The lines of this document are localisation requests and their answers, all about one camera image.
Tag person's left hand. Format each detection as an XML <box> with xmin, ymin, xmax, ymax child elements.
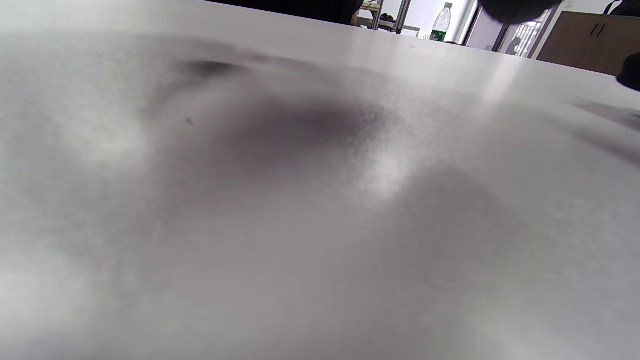
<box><xmin>479</xmin><ymin>0</ymin><xmax>640</xmax><ymax>92</ymax></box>

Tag dark framed glass door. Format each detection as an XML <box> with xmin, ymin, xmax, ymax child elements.
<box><xmin>462</xmin><ymin>5</ymin><xmax>562</xmax><ymax>59</ymax></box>

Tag dark brown wooden cabinet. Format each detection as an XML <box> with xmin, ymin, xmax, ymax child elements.
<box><xmin>536</xmin><ymin>11</ymin><xmax>640</xmax><ymax>77</ymax></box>

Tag clear plastic water bottle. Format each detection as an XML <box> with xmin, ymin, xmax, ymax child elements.
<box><xmin>430</xmin><ymin>2</ymin><xmax>454</xmax><ymax>42</ymax></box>

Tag black bag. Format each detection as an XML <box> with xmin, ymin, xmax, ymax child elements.
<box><xmin>603</xmin><ymin>0</ymin><xmax>640</xmax><ymax>18</ymax></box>

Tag aluminium frame rack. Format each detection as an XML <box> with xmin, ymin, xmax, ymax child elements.
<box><xmin>356</xmin><ymin>0</ymin><xmax>422</xmax><ymax>37</ymax></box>

